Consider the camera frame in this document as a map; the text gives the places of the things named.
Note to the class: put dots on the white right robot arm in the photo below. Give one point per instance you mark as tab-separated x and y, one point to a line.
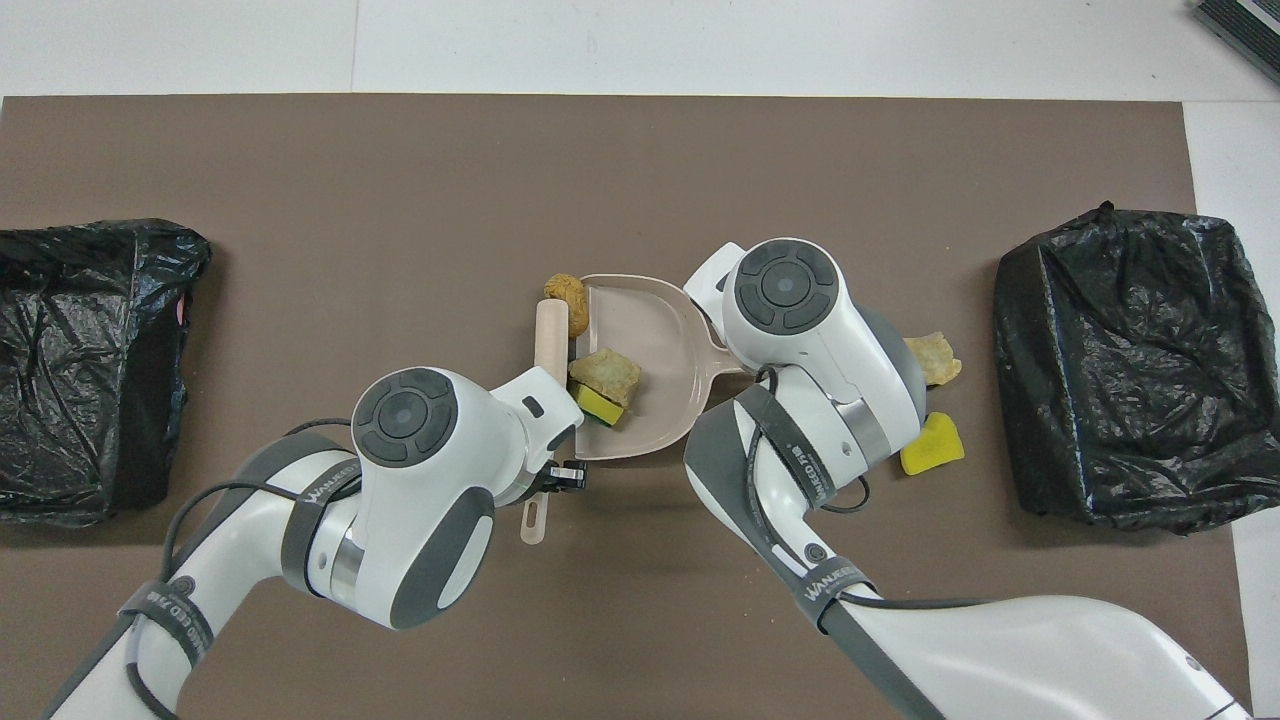
830	340

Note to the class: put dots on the beige sponge piece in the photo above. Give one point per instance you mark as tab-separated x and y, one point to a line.
938	360

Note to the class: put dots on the plain yellow sponge piece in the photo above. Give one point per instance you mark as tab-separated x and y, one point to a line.
935	448

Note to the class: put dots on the beige brush black bristles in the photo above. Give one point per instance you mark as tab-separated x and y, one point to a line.
551	340

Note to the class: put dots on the beige plastic dustpan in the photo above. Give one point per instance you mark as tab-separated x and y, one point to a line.
665	330

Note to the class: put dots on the brown table mat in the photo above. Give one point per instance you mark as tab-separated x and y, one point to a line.
300	200

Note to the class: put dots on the tan sponge chunk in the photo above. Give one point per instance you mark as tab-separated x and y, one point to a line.
605	372

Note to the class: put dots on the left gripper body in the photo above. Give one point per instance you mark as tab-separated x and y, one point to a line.
540	415

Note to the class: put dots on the black bag lined bin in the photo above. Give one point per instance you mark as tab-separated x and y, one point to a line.
90	380
1130	370

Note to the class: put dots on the grey ribbed device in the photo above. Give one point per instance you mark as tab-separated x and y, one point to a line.
1250	25

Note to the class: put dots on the brown cork-like lump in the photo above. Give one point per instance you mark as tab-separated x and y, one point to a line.
566	300

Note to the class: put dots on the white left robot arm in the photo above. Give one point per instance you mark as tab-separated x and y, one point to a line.
420	500

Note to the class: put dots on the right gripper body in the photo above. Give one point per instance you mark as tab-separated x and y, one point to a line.
712	285

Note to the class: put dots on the yellow sponge green backing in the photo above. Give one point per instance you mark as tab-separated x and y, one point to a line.
598	405

